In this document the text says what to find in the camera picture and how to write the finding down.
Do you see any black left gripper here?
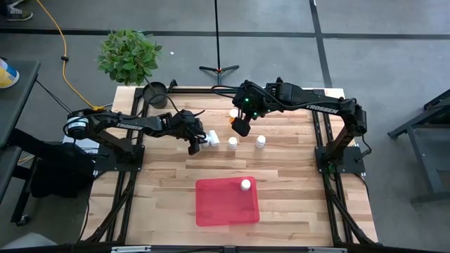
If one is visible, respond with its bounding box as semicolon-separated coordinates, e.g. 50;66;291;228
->
161;110;207;157

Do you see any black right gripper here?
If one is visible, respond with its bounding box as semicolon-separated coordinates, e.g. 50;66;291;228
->
231;79;272;138

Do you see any red plastic basket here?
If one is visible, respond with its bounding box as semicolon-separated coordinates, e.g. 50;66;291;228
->
195;176;261;228

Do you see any black tripod stand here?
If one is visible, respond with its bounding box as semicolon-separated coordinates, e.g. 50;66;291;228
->
198;0;240;87

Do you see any black plant pot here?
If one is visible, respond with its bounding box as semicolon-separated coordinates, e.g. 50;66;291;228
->
141;81;169;110

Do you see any green leafy plant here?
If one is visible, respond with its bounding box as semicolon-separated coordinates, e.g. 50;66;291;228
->
97;29;163;87

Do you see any white paper sheet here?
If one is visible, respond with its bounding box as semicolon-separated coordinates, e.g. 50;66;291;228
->
63;136;100;155

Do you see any black bag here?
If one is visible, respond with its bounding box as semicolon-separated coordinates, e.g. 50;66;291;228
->
30;142;96;200

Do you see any black side table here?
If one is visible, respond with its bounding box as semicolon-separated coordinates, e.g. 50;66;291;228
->
0;59;41;148

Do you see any black bench seat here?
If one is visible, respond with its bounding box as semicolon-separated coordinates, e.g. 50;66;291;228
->
0;145;23;205

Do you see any dark grey metal stand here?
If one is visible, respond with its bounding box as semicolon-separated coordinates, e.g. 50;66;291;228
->
387;89;450;205

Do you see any yellow and blue container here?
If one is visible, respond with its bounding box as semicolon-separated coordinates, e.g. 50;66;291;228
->
0;58;20;89

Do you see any person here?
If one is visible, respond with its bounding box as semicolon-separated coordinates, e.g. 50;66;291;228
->
0;0;34;22

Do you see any black metal table frame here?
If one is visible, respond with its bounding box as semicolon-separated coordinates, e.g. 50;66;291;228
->
79;77;380;253

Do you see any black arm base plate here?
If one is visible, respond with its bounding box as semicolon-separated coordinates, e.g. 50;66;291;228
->
93;143;145;173
314;145;366;175

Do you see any yellow extension cable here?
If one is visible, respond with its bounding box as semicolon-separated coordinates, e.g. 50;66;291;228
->
34;0;106;112

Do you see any silver frame bracket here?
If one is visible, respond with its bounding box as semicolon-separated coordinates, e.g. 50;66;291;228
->
308;247;348;253
110;245;152;253

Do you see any thin black floor cable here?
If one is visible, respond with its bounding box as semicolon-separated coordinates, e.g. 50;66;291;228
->
34;79;71;113

